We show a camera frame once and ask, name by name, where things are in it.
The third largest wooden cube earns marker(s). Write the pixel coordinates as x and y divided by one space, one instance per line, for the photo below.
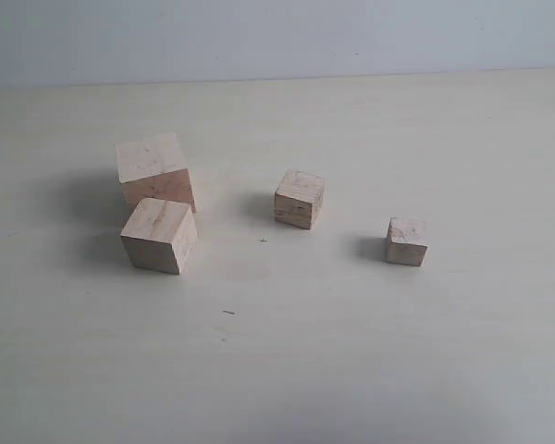
298 199

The smallest wooden cube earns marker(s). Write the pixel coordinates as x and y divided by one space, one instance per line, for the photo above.
406 241

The second largest wooden cube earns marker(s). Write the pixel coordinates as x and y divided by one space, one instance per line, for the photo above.
159 235

